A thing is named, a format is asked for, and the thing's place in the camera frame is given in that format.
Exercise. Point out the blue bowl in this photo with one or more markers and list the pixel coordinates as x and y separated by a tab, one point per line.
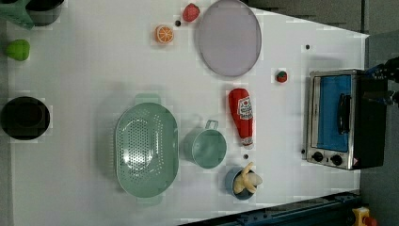
230	178

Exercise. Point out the green metal mug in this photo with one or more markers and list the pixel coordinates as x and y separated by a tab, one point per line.
206	147

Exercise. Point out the blue table frame rail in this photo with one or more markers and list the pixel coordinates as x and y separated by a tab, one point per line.
331	210

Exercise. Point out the toy orange half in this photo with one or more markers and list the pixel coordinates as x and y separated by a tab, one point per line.
164	34

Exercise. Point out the green toy pepper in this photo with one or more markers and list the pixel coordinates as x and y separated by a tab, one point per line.
18	50

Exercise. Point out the red ketchup bottle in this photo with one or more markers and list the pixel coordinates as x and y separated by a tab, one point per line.
242	114

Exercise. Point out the green oval strainer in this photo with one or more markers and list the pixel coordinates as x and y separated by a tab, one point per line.
146	149

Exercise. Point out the small red toy tomato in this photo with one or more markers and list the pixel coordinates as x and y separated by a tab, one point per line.
282	76

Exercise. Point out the black round cup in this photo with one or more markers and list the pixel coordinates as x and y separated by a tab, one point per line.
25	118

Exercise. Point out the grey round plate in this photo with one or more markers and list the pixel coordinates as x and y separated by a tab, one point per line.
230	38

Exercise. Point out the silver toaster oven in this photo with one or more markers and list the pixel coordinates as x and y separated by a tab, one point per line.
346	124

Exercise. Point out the black container top left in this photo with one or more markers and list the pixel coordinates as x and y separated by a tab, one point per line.
44	12

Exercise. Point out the peeled toy banana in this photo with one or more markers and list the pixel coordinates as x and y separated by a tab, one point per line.
247	179

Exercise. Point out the green plastic scoop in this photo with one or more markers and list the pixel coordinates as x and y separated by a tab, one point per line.
14	11

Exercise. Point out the red toy strawberry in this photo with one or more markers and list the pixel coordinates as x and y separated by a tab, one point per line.
191	13

